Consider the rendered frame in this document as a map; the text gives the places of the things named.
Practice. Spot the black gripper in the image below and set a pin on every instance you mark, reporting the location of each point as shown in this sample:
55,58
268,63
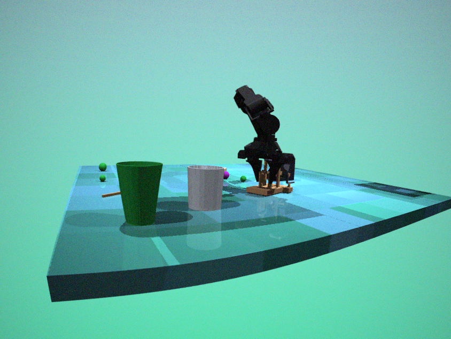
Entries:
278,159

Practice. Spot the dark green cup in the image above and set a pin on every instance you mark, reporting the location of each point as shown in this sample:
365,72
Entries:
139,188

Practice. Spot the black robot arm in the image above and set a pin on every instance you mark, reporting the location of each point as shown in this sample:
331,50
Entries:
258,109

